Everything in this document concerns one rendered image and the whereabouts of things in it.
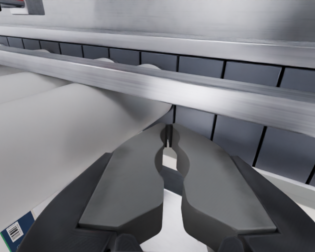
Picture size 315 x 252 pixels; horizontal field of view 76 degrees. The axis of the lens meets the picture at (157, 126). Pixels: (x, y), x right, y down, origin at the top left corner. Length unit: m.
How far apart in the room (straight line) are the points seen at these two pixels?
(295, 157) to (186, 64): 0.11
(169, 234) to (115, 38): 0.25
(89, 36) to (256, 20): 0.16
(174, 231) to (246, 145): 0.16
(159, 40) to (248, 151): 0.12
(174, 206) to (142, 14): 0.22
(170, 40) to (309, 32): 0.11
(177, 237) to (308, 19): 0.27
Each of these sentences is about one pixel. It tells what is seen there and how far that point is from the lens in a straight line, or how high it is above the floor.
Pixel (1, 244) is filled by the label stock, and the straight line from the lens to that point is 0.52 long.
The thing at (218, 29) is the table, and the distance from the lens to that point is 0.22.
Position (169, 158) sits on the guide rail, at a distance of 0.17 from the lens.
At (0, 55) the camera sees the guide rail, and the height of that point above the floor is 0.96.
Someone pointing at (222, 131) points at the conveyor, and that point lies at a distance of 0.18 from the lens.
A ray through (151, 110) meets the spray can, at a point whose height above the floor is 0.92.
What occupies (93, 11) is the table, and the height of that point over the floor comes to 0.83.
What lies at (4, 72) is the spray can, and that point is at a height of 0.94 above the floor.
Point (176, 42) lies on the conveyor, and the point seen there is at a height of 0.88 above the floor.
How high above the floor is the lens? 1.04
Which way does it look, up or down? 50 degrees down
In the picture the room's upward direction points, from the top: 127 degrees counter-clockwise
